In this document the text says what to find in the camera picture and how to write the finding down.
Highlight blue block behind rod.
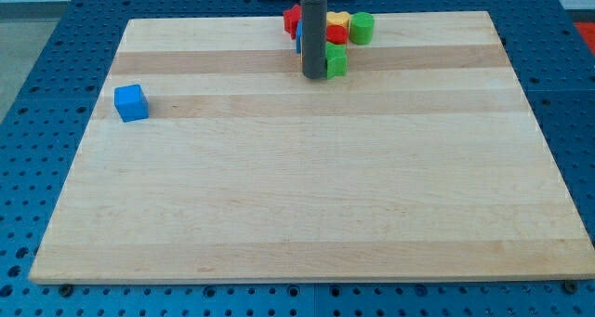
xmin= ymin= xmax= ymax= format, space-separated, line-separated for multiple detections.
xmin=295 ymin=20 xmax=302 ymax=55

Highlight yellow heart block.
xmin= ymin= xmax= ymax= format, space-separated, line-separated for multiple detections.
xmin=326 ymin=11 xmax=351 ymax=30

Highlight green cylinder block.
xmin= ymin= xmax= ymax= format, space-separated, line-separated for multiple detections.
xmin=349 ymin=12 xmax=375 ymax=45

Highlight blue cube block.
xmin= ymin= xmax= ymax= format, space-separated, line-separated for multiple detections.
xmin=113 ymin=85 xmax=149 ymax=123

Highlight wooden board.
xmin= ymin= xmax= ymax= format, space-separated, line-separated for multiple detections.
xmin=30 ymin=11 xmax=594 ymax=284

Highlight red circle block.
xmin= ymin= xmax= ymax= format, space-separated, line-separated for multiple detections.
xmin=326 ymin=25 xmax=349 ymax=45

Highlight red star block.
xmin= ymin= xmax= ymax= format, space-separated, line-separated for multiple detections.
xmin=283 ymin=4 xmax=301 ymax=40

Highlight green star block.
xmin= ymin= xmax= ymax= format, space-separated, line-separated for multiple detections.
xmin=325 ymin=42 xmax=348 ymax=79

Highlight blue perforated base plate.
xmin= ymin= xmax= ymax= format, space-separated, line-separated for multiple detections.
xmin=1 ymin=0 xmax=594 ymax=316

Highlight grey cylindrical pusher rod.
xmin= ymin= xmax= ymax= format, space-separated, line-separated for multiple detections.
xmin=301 ymin=0 xmax=327 ymax=79

